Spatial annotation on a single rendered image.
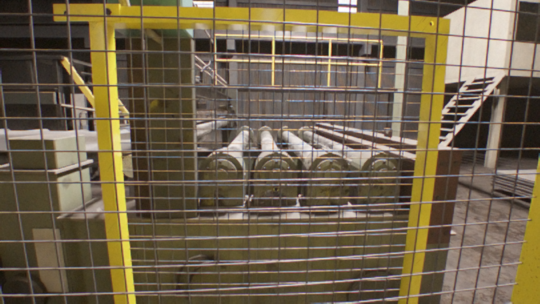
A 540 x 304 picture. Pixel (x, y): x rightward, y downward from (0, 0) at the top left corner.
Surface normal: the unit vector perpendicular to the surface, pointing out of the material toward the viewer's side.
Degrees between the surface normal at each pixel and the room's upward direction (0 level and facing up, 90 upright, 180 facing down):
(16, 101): 90
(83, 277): 90
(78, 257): 90
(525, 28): 90
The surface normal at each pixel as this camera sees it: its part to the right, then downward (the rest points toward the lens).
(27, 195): 0.05, 0.12
